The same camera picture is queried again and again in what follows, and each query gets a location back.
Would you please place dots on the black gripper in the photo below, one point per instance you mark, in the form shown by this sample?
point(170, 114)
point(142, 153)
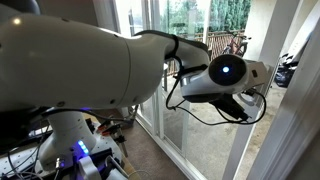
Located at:
point(255, 93)

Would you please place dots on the white perforated mounting plate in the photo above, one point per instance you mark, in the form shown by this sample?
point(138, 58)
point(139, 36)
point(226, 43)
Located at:
point(106, 145)

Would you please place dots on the white fixed glass door panel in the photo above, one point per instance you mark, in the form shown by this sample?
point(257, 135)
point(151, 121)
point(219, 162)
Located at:
point(159, 126)

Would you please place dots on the white door jamb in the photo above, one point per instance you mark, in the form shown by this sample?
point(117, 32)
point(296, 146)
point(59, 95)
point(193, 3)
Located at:
point(286, 126)

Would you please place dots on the green hedge trees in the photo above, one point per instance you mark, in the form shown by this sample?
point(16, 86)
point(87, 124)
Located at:
point(230, 13)

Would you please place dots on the wooden balcony railing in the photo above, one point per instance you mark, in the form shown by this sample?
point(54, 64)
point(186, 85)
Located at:
point(216, 41)

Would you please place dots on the silver connector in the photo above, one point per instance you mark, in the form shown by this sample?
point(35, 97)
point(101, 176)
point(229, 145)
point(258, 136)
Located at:
point(59, 162)

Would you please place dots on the red bicycle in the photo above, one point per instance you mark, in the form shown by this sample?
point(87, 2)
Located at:
point(237, 46)

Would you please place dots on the white surfboard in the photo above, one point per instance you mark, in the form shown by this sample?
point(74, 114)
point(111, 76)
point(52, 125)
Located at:
point(305, 30)

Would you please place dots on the white plastic mount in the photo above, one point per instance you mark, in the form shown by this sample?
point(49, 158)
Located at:
point(88, 168)

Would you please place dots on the black garbage bag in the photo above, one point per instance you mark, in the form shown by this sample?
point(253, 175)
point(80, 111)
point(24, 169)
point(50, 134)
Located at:
point(283, 76)

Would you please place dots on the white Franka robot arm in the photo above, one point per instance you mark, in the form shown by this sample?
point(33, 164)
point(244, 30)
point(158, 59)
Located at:
point(66, 60)

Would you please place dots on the white framed sliding glass door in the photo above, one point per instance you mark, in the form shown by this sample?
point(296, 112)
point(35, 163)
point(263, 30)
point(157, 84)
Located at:
point(246, 140)

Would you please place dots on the red black bar clamp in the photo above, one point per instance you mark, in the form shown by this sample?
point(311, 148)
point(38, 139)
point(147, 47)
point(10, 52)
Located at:
point(106, 125)
point(115, 132)

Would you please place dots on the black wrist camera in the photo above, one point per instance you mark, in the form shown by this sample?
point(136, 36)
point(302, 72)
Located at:
point(230, 106)

